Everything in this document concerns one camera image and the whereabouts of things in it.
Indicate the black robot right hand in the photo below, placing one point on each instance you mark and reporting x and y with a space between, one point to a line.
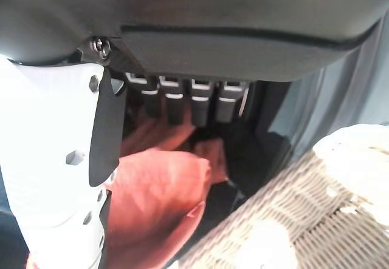
212 23

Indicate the orange-red garment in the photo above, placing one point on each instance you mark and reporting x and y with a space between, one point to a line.
158 190

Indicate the cream wicker laundry basket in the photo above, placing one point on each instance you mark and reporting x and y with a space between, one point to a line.
304 214

